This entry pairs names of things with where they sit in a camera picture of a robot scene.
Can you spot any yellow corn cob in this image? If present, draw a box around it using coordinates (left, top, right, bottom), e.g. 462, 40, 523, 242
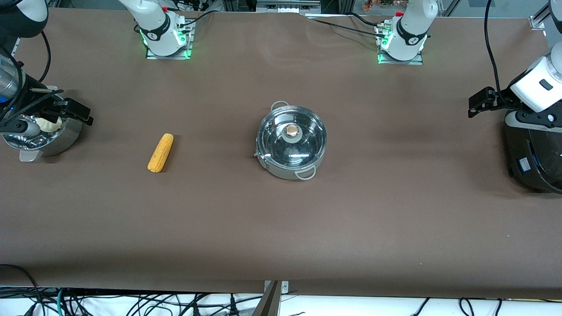
148, 133, 174, 173

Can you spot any glass pot lid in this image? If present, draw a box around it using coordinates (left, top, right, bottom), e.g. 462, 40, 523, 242
258, 107, 327, 170

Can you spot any steel steamer pot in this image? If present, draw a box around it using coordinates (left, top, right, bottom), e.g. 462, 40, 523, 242
2, 86, 84, 162

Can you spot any stainless steel pot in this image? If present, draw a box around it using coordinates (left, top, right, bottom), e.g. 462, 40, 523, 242
256, 101, 328, 181

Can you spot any white steamed bun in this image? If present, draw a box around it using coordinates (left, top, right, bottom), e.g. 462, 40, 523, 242
35, 116, 62, 133

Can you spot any black rice cooker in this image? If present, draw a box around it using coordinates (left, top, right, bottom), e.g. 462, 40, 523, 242
504, 110, 562, 194

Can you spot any orange artificial plant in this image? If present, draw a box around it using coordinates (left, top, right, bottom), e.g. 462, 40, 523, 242
362, 0, 410, 12

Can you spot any grey metal box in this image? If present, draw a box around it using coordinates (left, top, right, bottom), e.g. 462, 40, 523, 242
256, 0, 322, 14

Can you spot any brown table cover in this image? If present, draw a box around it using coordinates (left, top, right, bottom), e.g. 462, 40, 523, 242
0, 7, 562, 300

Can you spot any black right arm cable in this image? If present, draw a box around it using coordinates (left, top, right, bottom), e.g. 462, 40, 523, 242
40, 32, 52, 84

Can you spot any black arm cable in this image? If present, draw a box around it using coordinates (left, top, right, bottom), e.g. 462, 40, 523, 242
484, 0, 504, 93
40, 32, 52, 84

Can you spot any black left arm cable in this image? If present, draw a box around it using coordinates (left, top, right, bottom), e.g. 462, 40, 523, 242
484, 0, 504, 93

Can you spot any aluminium frame profile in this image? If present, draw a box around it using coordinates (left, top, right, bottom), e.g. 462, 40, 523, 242
529, 0, 553, 30

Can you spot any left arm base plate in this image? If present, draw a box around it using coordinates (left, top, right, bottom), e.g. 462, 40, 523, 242
376, 24, 425, 66

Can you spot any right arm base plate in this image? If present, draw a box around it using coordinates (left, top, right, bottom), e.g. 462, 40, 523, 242
145, 19, 194, 60

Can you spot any black base cable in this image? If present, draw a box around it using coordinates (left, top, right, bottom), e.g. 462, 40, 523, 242
306, 12, 388, 40
178, 10, 214, 34

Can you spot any metal corner bracket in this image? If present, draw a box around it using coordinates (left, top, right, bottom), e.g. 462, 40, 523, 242
263, 280, 289, 294

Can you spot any dark frame beam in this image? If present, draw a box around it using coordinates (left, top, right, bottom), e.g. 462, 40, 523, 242
252, 281, 282, 316

